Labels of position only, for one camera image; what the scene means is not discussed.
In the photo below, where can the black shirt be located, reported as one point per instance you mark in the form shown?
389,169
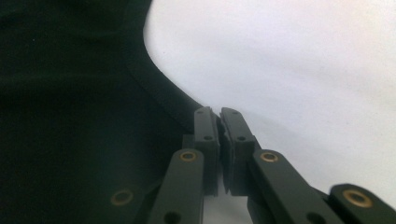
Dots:
77,109

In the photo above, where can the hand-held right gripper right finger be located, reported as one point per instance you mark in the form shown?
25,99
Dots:
238,149

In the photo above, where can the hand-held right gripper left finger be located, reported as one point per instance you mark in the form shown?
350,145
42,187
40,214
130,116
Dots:
208,146

